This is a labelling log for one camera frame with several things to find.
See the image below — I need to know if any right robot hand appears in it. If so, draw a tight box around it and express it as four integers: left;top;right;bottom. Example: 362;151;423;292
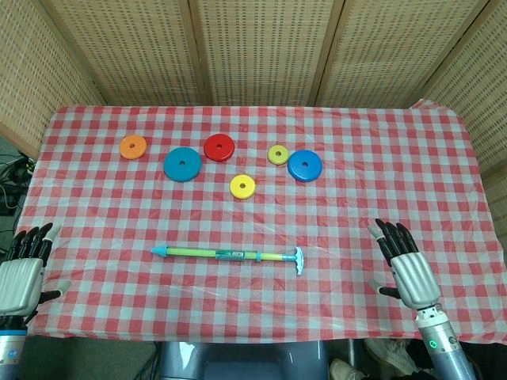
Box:
367;218;443;310

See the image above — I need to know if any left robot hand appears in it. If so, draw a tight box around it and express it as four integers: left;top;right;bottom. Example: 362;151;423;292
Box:
0;221;72;317

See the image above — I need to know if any green blue toy pump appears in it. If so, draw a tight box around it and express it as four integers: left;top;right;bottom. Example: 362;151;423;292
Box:
166;245;307;277

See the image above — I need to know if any green and blue water squirter tube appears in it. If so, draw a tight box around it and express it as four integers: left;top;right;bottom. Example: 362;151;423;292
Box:
151;245;263;264

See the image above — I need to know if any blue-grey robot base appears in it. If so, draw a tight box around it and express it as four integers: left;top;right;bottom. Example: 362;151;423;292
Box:
158;340;332;380

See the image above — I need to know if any red checkered tablecloth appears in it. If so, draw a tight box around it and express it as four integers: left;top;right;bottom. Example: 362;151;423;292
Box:
2;98;507;344

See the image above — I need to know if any white shoe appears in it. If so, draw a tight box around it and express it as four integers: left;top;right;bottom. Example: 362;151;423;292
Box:
364;338;409;377

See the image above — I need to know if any blue disc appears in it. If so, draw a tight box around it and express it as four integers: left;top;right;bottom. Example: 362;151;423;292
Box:
287;150;324;184

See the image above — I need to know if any orange disc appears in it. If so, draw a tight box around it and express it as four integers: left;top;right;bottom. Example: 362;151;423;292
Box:
119;134;148;160

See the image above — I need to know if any small yellow-green disc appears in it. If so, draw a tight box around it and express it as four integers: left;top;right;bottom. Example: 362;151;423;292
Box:
267;144;288;166

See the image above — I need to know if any large teal disc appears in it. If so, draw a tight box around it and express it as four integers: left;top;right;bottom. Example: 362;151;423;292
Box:
162;146;204;183

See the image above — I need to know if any yellow disc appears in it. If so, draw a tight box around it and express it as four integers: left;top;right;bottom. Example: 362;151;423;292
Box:
229;174;257;200

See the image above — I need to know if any red disc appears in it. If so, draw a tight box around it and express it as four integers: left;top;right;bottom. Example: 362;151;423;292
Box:
203;133;236;162

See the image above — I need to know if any black cable bundle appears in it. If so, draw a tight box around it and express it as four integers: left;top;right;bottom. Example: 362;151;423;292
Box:
0;150;36;217

